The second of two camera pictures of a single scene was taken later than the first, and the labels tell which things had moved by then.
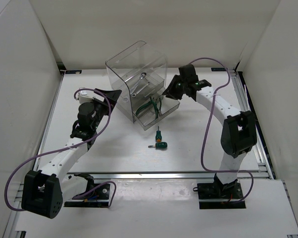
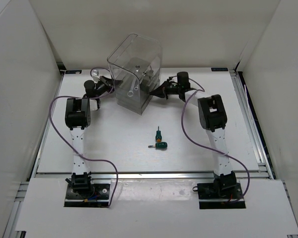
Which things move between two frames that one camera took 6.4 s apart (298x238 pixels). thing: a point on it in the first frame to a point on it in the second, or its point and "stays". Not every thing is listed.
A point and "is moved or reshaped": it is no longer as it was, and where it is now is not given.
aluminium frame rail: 171,175 stays
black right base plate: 218,196 stays
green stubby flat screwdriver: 160,146 stays
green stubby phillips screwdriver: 158,136 stays
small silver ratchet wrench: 134,94 to 136,88
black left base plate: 99,198 stays
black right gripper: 170,91 to 162,91
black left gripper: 114,95 to 108,82
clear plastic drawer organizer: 138,75 is moved or reshaped
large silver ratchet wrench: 142,75 to 130,93
